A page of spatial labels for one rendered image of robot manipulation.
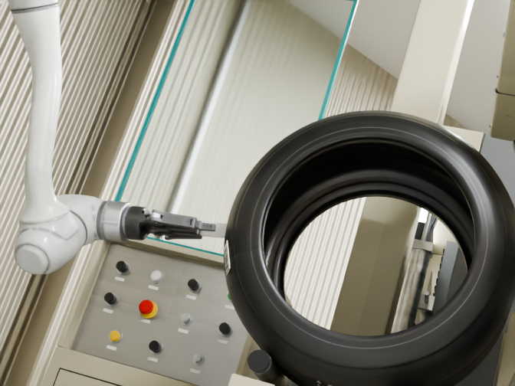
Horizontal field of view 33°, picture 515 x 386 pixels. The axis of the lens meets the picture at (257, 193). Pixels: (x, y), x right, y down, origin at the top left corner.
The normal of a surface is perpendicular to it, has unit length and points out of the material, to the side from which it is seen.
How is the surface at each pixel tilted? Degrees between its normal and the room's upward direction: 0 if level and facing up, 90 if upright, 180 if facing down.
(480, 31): 180
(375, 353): 100
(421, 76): 90
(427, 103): 90
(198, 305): 90
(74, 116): 90
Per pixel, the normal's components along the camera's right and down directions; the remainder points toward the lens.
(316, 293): 0.58, -0.11
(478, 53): -0.29, 0.90
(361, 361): -0.18, -0.22
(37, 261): -0.22, 0.48
